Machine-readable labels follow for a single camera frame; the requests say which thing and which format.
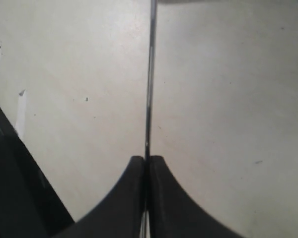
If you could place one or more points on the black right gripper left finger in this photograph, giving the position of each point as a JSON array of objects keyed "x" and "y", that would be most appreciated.
[{"x": 119, "y": 214}]

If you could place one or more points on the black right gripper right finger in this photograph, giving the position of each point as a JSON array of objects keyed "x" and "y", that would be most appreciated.
[{"x": 173, "y": 213}]

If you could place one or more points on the thin metal skewer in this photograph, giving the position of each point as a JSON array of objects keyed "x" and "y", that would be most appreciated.
[{"x": 152, "y": 47}]

